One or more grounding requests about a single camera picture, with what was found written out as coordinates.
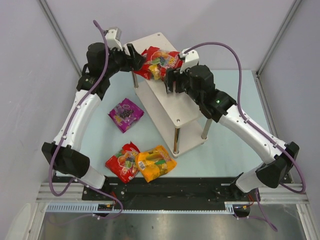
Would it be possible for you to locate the red candy bag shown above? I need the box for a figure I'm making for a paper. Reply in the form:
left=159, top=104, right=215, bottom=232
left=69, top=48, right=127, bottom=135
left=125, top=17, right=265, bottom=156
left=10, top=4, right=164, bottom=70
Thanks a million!
left=105, top=142, right=140, bottom=184
left=134, top=46, right=183, bottom=81

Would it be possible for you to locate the orange mango candy bag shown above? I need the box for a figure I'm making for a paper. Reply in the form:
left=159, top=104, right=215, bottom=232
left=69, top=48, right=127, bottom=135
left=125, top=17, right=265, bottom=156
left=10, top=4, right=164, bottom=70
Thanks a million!
left=135, top=145, right=177, bottom=183

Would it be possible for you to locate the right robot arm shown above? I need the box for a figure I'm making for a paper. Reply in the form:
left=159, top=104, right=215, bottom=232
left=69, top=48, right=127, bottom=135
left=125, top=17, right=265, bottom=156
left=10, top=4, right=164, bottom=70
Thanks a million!
left=164, top=65, right=300, bottom=194

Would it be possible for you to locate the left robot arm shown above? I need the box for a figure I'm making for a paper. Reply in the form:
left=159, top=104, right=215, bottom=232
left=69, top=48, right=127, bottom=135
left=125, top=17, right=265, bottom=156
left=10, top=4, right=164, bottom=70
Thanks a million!
left=41, top=42, right=146, bottom=191

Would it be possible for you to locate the white two-tier shelf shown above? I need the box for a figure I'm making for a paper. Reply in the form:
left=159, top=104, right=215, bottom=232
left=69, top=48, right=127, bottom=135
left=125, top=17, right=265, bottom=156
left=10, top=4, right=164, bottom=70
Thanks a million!
left=123, top=31, right=223, bottom=159

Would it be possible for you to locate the purple candy bag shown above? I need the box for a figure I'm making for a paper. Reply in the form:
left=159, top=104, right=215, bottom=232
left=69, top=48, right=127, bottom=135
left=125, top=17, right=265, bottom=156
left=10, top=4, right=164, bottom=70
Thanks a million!
left=108, top=98, right=144, bottom=133

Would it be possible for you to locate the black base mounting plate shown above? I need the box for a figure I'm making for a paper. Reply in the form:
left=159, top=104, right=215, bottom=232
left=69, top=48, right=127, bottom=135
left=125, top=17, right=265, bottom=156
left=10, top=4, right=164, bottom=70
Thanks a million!
left=81, top=175, right=261, bottom=204

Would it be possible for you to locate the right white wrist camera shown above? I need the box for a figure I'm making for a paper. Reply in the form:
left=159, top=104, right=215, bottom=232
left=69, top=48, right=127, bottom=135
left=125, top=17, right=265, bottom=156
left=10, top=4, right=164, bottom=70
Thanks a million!
left=179, top=48, right=199, bottom=74

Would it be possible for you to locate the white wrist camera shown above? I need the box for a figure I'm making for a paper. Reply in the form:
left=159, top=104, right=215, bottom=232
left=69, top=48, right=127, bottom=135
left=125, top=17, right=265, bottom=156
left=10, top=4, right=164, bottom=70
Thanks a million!
left=179, top=48, right=199, bottom=74
left=105, top=27, right=122, bottom=51

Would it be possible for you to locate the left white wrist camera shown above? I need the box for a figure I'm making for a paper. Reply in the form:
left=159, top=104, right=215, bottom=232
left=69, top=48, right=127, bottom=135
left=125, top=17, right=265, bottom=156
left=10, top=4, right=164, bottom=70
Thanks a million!
left=105, top=27, right=122, bottom=51

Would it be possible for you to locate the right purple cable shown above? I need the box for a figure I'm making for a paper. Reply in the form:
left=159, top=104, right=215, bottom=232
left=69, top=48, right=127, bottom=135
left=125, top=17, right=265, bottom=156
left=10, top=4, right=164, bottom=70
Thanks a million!
left=180, top=41, right=307, bottom=232

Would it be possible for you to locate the aluminium rail with cable duct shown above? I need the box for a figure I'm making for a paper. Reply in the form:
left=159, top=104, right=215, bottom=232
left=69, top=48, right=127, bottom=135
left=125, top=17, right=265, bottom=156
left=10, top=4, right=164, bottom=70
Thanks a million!
left=36, top=183, right=308, bottom=215

